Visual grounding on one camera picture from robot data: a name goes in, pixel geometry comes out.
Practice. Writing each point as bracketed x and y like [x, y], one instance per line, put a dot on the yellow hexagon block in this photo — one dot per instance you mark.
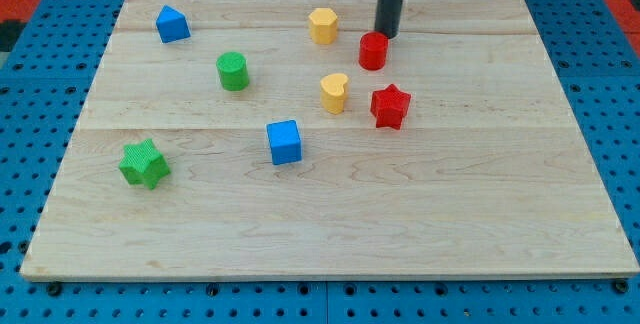
[323, 26]

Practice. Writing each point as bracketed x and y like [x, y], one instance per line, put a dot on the yellow heart block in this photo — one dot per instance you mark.
[334, 92]

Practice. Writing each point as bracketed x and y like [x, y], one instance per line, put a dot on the red cylinder block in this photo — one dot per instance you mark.
[373, 50]

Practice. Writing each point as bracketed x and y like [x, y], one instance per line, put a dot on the red star block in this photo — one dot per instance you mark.
[389, 106]

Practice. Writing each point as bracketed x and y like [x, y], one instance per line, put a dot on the green cylinder block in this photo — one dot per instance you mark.
[232, 71]

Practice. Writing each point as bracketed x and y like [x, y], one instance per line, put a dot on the blue cube block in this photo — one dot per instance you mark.
[284, 142]

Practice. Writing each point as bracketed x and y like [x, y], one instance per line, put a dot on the wooden board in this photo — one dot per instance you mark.
[489, 177]

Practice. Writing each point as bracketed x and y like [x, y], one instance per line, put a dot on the blue triangle block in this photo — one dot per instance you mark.
[172, 25]

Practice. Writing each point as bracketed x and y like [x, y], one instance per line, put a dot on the green star block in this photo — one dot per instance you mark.
[143, 164]

